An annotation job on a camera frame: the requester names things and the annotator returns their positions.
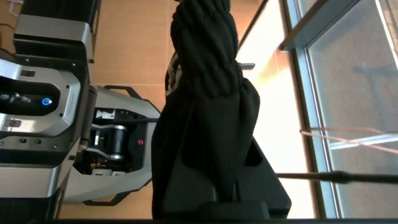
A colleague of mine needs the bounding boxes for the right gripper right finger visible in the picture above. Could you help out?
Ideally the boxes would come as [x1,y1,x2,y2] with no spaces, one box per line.
[237,138,292,218]

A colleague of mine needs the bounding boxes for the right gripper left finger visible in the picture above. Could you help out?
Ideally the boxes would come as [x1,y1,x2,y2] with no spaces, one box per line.
[161,154,218,218]

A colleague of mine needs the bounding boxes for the black shorts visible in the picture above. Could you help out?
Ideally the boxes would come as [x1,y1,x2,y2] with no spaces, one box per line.
[150,0,261,219]

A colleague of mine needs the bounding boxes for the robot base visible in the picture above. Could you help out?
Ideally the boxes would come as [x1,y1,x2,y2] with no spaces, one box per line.
[0,0,161,220]

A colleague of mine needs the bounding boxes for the black clothes rack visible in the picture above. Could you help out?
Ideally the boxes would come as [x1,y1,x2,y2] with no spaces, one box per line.
[238,0,398,185]

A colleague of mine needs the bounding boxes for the pink clothes hanger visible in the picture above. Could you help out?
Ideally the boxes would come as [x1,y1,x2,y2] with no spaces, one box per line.
[299,126,398,155]

